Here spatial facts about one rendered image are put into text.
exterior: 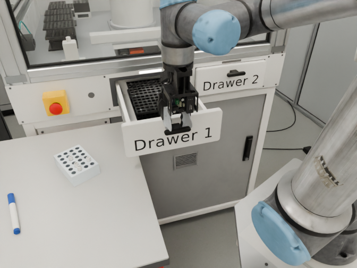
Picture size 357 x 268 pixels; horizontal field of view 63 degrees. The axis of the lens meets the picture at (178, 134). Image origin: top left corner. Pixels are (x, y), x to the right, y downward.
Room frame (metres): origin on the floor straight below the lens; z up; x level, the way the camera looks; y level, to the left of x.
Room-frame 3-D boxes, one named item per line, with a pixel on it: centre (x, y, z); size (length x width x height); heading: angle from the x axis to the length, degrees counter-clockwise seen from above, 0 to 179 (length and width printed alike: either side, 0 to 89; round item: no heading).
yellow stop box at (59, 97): (0.85, 0.41, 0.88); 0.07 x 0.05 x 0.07; 107
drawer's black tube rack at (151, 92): (0.88, 0.07, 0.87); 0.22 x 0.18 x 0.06; 17
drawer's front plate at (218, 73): (1.05, -0.20, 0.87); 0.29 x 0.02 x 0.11; 107
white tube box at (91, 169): (0.65, 0.30, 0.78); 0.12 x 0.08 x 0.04; 42
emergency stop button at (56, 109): (0.82, 0.40, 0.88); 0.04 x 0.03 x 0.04; 107
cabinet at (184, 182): (1.43, 0.19, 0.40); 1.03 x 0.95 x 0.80; 107
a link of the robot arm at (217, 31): (0.57, -0.07, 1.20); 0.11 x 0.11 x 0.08; 33
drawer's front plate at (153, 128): (0.68, 0.01, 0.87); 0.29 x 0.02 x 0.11; 107
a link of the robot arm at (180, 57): (0.64, 0.00, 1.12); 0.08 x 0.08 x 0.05
